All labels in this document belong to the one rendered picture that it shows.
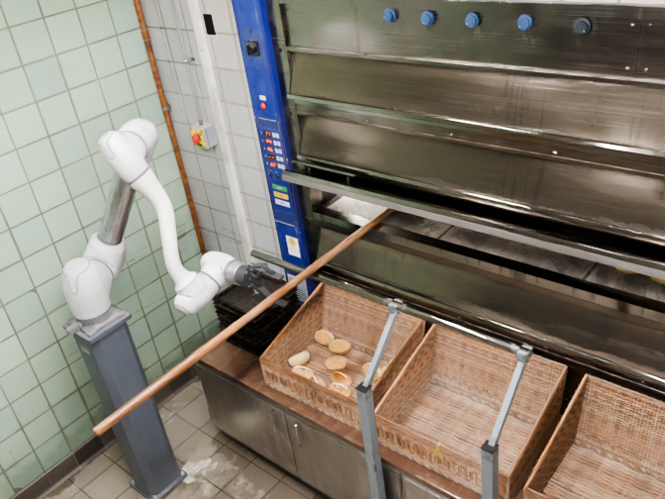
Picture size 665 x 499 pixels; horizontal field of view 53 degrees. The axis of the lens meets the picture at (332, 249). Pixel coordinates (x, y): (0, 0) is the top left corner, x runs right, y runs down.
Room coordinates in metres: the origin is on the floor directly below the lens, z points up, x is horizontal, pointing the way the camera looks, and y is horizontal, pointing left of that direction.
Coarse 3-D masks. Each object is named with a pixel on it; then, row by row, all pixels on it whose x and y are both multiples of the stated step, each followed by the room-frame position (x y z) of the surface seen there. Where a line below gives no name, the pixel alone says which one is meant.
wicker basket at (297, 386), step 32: (320, 288) 2.54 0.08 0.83; (320, 320) 2.51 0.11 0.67; (352, 320) 2.42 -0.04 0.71; (288, 352) 2.34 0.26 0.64; (320, 352) 2.38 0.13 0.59; (352, 352) 2.34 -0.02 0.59; (384, 352) 2.28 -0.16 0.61; (288, 384) 2.14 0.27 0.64; (320, 384) 2.01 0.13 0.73; (352, 384) 2.14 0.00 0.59; (384, 384) 1.97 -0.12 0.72
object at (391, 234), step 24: (336, 216) 2.55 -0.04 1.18; (384, 240) 2.36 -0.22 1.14; (408, 240) 2.27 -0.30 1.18; (432, 240) 2.24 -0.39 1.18; (480, 264) 2.05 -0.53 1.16; (504, 264) 2.00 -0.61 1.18; (528, 264) 1.98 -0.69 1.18; (552, 288) 1.86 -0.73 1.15; (576, 288) 1.80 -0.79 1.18; (600, 288) 1.78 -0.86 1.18; (648, 312) 1.64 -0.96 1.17
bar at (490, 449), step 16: (256, 256) 2.34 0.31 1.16; (272, 256) 2.30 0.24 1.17; (352, 288) 2.00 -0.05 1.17; (384, 304) 1.90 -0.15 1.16; (400, 304) 1.86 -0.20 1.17; (432, 320) 1.76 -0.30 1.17; (448, 320) 1.74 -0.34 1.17; (384, 336) 1.82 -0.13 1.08; (480, 336) 1.64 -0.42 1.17; (528, 352) 1.53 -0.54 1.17; (368, 384) 1.73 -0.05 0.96; (512, 384) 1.49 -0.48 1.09; (368, 400) 1.70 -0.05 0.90; (512, 400) 1.47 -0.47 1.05; (368, 416) 1.70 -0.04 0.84; (368, 432) 1.70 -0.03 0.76; (496, 432) 1.41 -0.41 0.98; (368, 448) 1.71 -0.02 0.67; (480, 448) 1.39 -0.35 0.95; (496, 448) 1.38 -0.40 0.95; (368, 464) 1.71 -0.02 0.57; (496, 464) 1.38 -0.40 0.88; (496, 480) 1.38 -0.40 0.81; (384, 496) 1.72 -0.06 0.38; (496, 496) 1.38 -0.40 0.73
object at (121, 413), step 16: (368, 224) 2.39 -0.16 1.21; (352, 240) 2.30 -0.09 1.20; (304, 272) 2.10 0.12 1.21; (288, 288) 2.03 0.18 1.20; (240, 320) 1.87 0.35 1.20; (224, 336) 1.80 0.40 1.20; (208, 352) 1.74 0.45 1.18; (176, 368) 1.66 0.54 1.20; (160, 384) 1.61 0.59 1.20; (144, 400) 1.56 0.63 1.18; (112, 416) 1.49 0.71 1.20; (96, 432) 1.44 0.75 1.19
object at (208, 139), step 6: (192, 126) 3.02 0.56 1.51; (198, 126) 3.01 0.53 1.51; (204, 126) 3.00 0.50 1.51; (210, 126) 2.99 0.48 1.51; (192, 132) 3.01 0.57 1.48; (198, 132) 2.98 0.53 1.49; (204, 132) 2.96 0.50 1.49; (210, 132) 2.99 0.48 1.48; (204, 138) 2.96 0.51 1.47; (210, 138) 2.98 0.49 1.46; (216, 138) 3.00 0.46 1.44; (198, 144) 3.00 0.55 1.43; (204, 144) 2.97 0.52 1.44; (210, 144) 2.97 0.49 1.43; (216, 144) 3.00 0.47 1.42
